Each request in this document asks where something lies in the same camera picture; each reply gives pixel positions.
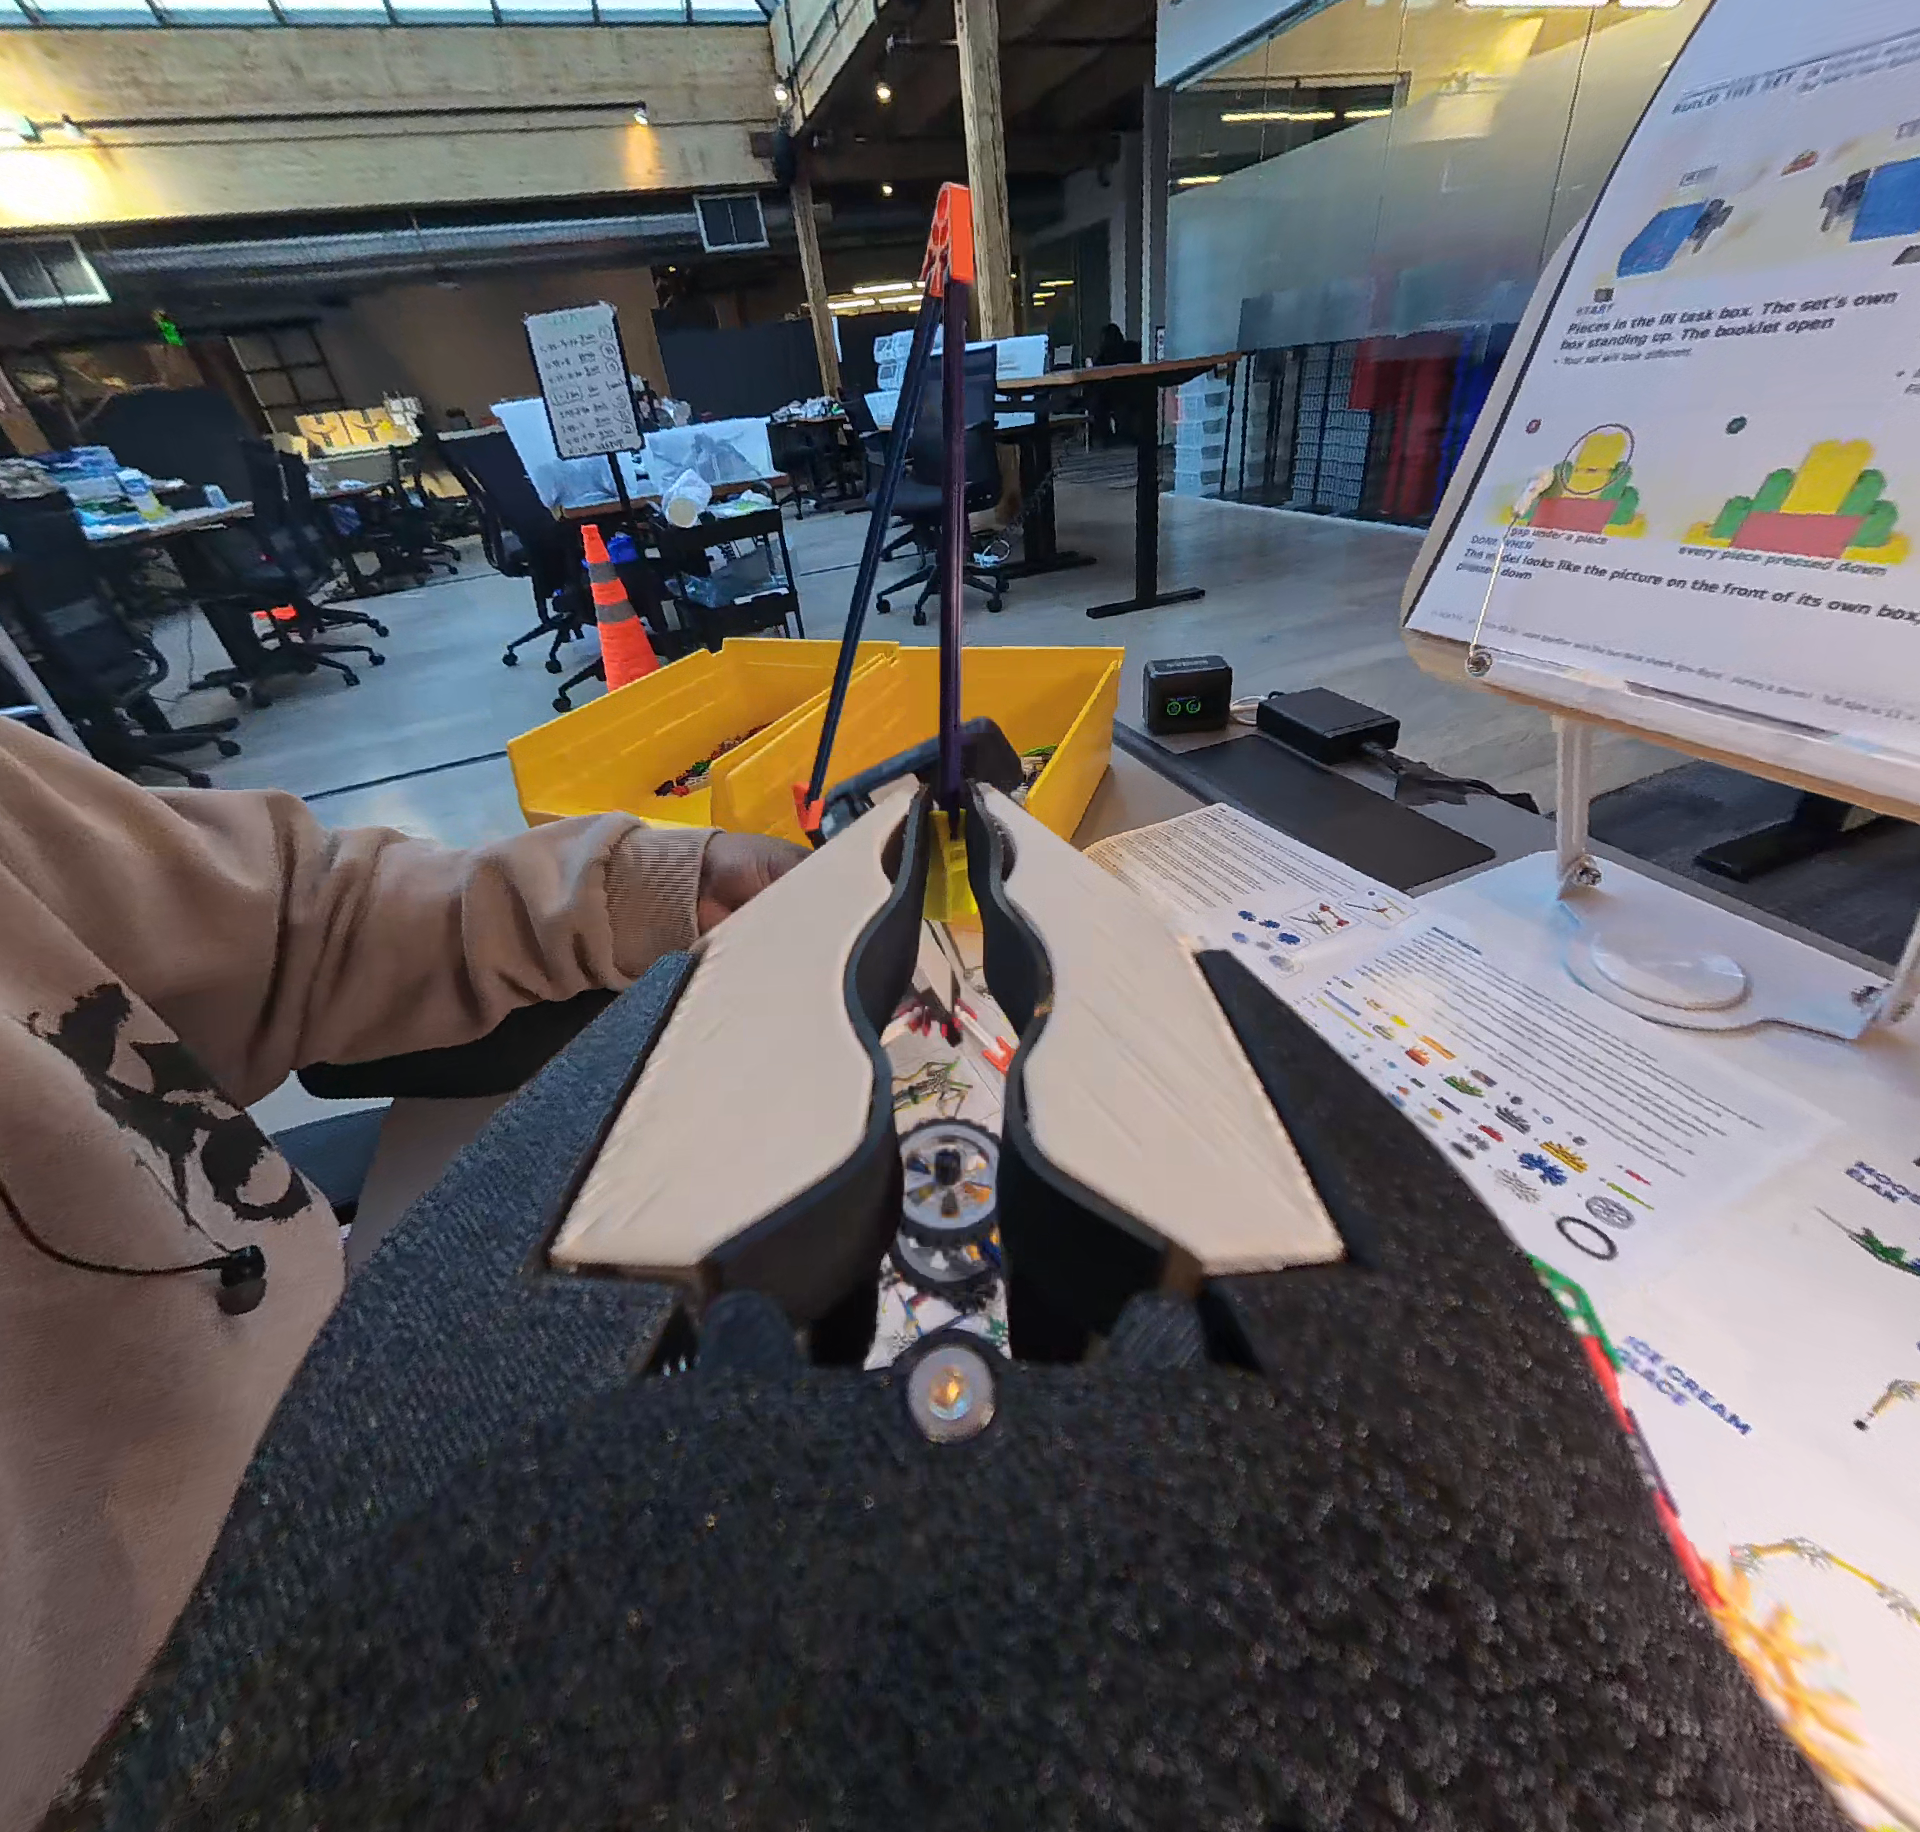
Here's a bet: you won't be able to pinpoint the black standing desk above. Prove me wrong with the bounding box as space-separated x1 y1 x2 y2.
990 353 1239 625

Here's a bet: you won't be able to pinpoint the black desk mat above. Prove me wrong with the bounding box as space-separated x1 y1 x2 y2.
1126 728 1502 895

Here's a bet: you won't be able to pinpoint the person's left forearm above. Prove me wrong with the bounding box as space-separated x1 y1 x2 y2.
165 753 723 1085

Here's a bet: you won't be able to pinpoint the blue rods with orange connector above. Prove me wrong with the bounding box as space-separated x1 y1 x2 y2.
791 183 983 919

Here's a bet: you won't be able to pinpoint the white instruction sheet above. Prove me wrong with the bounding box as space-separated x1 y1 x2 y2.
870 803 1920 1832

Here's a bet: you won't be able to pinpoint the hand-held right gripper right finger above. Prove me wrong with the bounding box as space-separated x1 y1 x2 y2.
975 797 1343 1355

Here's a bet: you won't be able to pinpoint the thin black cable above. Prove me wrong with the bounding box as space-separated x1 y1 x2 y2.
0 1172 272 1316

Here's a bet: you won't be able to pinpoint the yellow plastic bin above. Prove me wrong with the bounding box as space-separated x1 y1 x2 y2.
505 638 902 829
712 644 1127 850

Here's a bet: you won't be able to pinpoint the small black display box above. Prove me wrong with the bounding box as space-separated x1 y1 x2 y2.
1141 653 1239 741

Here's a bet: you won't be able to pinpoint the whiteboard sign on stand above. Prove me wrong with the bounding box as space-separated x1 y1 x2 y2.
524 302 650 515

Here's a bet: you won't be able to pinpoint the white plastic cover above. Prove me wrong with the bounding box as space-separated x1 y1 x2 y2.
490 393 788 520

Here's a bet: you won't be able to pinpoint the grey desk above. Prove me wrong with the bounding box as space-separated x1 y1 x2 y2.
345 719 1920 1264

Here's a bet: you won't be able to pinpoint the wooden document stand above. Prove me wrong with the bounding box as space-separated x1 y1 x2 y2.
1402 0 1920 814

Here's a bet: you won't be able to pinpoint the orange traffic cone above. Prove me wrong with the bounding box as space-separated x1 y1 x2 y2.
576 526 664 702

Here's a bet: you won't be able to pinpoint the black office chair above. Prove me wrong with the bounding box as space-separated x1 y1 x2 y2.
0 482 243 790
865 347 1023 625
436 438 603 681
225 438 392 671

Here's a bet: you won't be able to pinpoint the black power adapter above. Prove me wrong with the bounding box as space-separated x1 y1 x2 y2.
1256 689 1405 765

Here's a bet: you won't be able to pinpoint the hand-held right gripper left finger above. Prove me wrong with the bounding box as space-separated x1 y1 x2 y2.
550 792 933 1355

